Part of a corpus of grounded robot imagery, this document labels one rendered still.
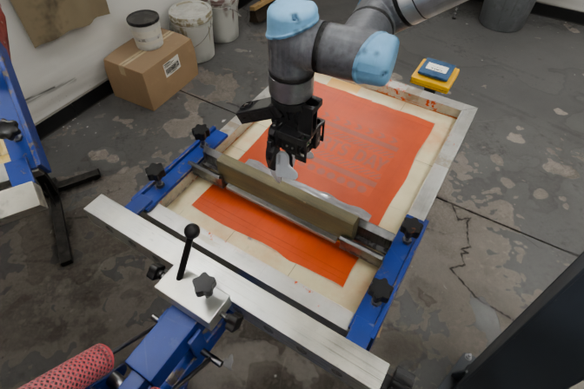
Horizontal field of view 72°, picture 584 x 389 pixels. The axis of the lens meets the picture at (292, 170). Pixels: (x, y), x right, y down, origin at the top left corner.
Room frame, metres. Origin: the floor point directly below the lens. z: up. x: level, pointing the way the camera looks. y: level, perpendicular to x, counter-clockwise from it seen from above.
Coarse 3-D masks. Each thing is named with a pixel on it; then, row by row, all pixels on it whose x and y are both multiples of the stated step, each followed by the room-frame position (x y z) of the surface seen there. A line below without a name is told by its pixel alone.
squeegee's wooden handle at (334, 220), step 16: (224, 160) 0.65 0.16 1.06; (224, 176) 0.64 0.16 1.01; (240, 176) 0.62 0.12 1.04; (256, 176) 0.60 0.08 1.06; (272, 176) 0.60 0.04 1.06; (256, 192) 0.60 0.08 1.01; (272, 192) 0.57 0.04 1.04; (288, 192) 0.56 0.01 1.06; (304, 192) 0.56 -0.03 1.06; (288, 208) 0.55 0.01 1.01; (304, 208) 0.53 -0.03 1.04; (320, 208) 0.51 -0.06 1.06; (336, 208) 0.51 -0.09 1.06; (320, 224) 0.51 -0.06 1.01; (336, 224) 0.49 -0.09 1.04; (352, 224) 0.47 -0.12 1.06
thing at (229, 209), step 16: (320, 96) 1.03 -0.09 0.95; (336, 96) 1.03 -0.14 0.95; (352, 96) 1.03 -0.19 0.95; (336, 112) 0.96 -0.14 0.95; (352, 112) 0.96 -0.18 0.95; (256, 144) 0.82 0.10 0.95; (240, 160) 0.76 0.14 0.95; (256, 160) 0.76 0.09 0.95; (304, 176) 0.70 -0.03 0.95; (208, 192) 0.64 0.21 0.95; (224, 192) 0.64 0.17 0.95; (208, 208) 0.59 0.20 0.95; (224, 208) 0.59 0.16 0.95; (240, 208) 0.59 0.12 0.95; (256, 208) 0.59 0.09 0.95; (224, 224) 0.55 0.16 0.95; (240, 224) 0.55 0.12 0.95; (256, 224) 0.55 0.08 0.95; (272, 224) 0.55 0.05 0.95; (256, 240) 0.50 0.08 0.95
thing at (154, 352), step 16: (160, 320) 0.28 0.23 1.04; (176, 320) 0.28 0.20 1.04; (192, 320) 0.28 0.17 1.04; (160, 336) 0.26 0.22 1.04; (176, 336) 0.26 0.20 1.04; (144, 352) 0.23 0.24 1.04; (160, 352) 0.23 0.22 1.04; (176, 352) 0.23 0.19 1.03; (144, 368) 0.21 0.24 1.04; (160, 368) 0.21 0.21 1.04; (160, 384) 0.19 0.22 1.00
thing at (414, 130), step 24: (360, 120) 0.92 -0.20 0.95; (384, 120) 0.92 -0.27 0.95; (408, 120) 0.92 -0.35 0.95; (408, 144) 0.82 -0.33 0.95; (408, 168) 0.72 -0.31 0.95; (336, 192) 0.64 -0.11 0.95; (384, 192) 0.64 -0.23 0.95; (264, 240) 0.50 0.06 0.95; (288, 240) 0.50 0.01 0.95; (312, 240) 0.50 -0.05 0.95; (312, 264) 0.44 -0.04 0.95; (336, 264) 0.44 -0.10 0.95
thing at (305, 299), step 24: (264, 96) 0.99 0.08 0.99; (408, 96) 1.01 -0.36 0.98; (432, 96) 0.99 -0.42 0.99; (456, 120) 0.88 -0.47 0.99; (456, 144) 0.78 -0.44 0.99; (432, 168) 0.69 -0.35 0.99; (432, 192) 0.61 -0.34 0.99; (144, 216) 0.56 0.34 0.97; (168, 216) 0.54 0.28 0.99; (216, 240) 0.48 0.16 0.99; (240, 264) 0.42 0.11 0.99; (264, 264) 0.42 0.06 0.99; (264, 288) 0.38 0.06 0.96; (288, 288) 0.37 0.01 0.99; (312, 312) 0.32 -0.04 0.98; (336, 312) 0.32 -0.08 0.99
